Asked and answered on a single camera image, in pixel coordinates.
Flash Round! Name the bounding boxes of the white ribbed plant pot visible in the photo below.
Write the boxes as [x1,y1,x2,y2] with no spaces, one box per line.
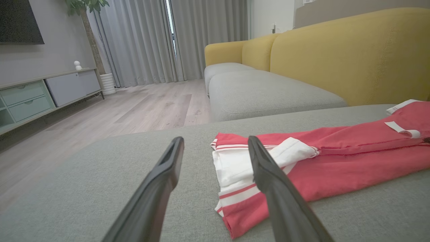
[100,73,117,96]

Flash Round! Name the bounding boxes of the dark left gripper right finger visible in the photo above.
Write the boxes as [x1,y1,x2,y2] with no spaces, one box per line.
[248,135,335,242]

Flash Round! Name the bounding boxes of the black wall television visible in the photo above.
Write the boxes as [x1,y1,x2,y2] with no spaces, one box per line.
[0,0,45,45]

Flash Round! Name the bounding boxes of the grey curtain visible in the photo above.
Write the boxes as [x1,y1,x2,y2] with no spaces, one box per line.
[88,0,177,88]
[169,0,249,81]

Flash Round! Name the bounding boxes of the red shorts with number print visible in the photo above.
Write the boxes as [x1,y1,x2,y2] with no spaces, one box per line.
[386,99,430,126]

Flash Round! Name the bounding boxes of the large grey sofa seat cushion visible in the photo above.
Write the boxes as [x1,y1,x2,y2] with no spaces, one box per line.
[0,104,430,242]

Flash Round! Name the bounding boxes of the small grey sofa seat cushion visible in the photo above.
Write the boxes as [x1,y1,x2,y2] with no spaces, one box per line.
[204,63,256,96]

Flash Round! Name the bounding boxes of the yellow sofa armrest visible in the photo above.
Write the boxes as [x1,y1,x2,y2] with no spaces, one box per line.
[204,40,248,67]

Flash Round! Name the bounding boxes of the low grey media cabinet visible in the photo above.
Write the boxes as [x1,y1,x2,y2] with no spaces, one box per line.
[0,68,105,136]

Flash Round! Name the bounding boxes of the red white striped shorts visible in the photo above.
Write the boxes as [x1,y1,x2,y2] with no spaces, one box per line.
[211,116,430,239]

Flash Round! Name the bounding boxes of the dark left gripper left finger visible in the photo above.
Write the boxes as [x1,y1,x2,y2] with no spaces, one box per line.
[102,136,185,242]

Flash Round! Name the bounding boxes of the green indoor tree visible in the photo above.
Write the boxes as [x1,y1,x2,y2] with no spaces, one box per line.
[65,0,110,75]

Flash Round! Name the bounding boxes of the wide yellow sofa back cushion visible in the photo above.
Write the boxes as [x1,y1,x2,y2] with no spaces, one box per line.
[270,7,430,107]

